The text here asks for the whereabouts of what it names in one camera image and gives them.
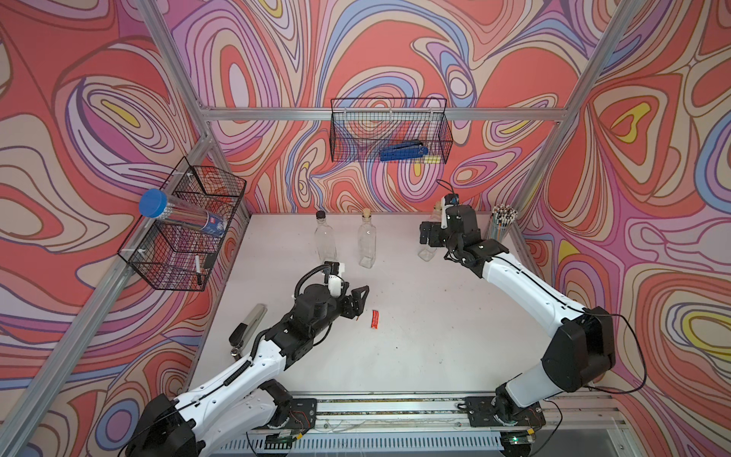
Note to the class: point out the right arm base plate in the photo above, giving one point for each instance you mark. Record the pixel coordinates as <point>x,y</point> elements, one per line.
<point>498,411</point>

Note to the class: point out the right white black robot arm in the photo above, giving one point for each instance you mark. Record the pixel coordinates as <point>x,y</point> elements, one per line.
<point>582,345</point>

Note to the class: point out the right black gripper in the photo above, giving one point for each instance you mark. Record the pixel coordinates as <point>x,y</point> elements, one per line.
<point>435,228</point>

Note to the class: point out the black wire basket left wall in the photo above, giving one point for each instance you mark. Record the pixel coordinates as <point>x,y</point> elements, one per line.
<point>162,254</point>

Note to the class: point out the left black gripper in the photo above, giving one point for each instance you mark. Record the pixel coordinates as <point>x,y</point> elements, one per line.
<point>357,307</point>

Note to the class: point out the blue tool in basket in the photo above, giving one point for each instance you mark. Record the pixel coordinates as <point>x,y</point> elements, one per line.
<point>404,151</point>

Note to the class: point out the metal cup with pencils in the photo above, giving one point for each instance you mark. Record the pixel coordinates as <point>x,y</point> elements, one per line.
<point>500,220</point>

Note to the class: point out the clear tube with blue cap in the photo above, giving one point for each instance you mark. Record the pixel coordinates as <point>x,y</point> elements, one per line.
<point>156,204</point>

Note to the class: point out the grey black stapler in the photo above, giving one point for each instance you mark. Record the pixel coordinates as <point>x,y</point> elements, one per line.
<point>245,329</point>

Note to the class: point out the black marker in basket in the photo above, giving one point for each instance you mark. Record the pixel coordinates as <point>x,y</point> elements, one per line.
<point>198,270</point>

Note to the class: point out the clear bottle blue label cork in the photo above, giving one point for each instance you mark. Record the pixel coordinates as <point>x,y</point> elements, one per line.
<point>429,232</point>

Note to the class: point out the black wire basket back wall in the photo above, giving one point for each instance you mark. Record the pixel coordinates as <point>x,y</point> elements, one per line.
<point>362,126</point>

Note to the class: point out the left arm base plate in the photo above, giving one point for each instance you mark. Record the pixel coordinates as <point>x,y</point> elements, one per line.
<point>297,414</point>

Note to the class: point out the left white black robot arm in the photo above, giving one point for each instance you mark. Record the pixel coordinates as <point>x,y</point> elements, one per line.
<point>247,394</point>

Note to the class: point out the clear bottle red label cork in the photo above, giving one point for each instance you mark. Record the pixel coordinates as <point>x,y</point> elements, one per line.
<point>367,240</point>

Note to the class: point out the black wire basket wall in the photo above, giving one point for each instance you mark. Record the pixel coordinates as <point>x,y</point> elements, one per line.
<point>362,126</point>
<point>162,254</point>

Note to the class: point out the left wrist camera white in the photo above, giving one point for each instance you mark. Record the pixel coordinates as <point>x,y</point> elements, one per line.
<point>334,278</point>

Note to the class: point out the clear bottle with black cap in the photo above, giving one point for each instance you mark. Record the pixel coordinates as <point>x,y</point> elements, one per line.
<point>325,239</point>

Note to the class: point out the red bottle label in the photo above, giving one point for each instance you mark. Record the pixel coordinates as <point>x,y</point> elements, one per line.
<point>375,319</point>

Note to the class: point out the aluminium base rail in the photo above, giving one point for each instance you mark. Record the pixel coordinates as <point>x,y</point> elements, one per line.
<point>342,413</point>

